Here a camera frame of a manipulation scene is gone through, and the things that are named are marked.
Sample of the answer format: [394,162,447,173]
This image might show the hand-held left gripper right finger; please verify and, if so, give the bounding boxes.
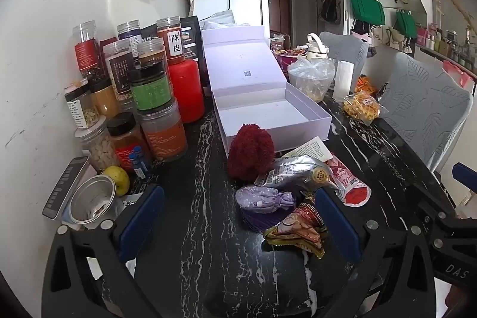
[316,187,435,318]

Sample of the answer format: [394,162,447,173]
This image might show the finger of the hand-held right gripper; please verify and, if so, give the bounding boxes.
[452,162,477,218]
[412,186,461,229]

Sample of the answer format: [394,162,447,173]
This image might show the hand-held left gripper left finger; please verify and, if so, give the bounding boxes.
[41,184,165,318]

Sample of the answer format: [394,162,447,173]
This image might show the gold red snack packet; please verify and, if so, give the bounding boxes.
[263,193,329,260]

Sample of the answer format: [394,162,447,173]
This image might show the pink red pouch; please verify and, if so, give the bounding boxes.
[324,156,373,207]

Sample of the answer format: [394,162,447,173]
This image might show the silver snack packet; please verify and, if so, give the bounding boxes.
[254,154,341,197]

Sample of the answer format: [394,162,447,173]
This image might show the small white bottle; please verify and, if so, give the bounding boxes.
[281,137,334,164]

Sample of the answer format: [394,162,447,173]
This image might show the purple drawstring pouch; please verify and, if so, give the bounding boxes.
[235,185,295,214]

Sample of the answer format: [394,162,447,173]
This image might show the red fluffy scrunchie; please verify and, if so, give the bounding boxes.
[227,123,276,182]

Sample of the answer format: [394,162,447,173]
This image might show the white gift box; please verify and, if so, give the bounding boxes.
[201,25,332,158]

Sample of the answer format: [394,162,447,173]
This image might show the white printed paper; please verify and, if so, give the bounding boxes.
[119,193,144,218]

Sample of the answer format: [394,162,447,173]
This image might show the yellow fruit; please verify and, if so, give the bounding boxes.
[102,166,131,197]

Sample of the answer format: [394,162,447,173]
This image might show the small blue vial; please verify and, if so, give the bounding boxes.
[128,150,144,179]
[136,147,153,173]

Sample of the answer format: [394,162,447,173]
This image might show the metal tin cup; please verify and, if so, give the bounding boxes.
[70,174,117,229]

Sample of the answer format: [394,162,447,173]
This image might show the large grey leaf chair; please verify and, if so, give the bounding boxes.
[378,52,474,173]

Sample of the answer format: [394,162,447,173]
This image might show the black lid spice jar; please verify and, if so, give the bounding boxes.
[107,112,144,173]

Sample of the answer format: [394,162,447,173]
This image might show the grey remote control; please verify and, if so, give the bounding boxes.
[42,156,90,220]

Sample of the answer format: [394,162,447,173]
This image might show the jar with white pieces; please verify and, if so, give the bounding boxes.
[75,117,120,171]

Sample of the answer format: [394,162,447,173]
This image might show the pink red packet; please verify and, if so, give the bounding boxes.
[443,60,476,89]

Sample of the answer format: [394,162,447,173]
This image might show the packed waffle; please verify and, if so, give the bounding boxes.
[342,92,381,125]

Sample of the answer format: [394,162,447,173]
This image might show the jar with yellow contents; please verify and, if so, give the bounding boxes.
[89,77,120,119]

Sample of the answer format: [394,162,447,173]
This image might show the dark jar green label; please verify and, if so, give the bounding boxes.
[128,62,174,112]

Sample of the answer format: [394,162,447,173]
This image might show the seed jar black label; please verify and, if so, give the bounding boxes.
[64,80,98,128]

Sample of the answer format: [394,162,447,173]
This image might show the row of cosmetic bottles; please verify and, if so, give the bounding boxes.
[417,22,477,69]

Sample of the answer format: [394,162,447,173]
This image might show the orange snack packet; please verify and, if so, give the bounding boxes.
[354,75,379,94]

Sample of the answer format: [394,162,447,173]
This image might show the red plastic canister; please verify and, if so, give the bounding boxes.
[168,58,205,124]

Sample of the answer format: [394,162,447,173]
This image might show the clear plastic food bag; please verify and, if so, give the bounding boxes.
[287,55,336,103]

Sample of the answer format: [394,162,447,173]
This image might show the clear jar brown label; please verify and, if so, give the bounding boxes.
[102,39,135,95]

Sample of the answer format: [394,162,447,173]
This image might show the clear jar brown contents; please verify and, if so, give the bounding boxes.
[137,38,166,67]

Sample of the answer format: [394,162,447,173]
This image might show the purple noodle bowl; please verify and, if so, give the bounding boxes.
[274,48,310,78]

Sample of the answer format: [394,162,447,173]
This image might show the small grey leaf chair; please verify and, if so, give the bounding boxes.
[318,31,369,93]

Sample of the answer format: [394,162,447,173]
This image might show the clear jar red label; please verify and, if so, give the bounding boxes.
[72,21,105,75]

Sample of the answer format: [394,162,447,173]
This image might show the clear jar white label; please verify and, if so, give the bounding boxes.
[157,17,186,66]

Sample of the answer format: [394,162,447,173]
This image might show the large black packaging bag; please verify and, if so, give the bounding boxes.
[180,15,206,61]

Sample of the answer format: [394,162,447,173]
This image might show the small black packaging bag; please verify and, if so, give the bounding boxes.
[140,24,159,43]

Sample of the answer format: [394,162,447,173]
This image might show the clear plastic cup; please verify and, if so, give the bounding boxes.
[269,35,287,52]

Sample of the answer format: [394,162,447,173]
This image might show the clear jar blue label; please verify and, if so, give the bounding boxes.
[117,20,142,41]

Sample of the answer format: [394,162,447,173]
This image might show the green tote bag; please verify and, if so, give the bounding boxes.
[349,0,386,26]

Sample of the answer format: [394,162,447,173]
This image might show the black handbag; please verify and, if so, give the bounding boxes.
[320,0,341,24]

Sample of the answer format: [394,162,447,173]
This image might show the brown door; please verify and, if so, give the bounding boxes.
[253,0,292,39]

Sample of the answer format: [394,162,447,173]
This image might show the white fridge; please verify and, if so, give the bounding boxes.
[188,0,270,39]

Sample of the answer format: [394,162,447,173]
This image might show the white bottle with handle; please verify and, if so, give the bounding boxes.
[306,33,330,61]

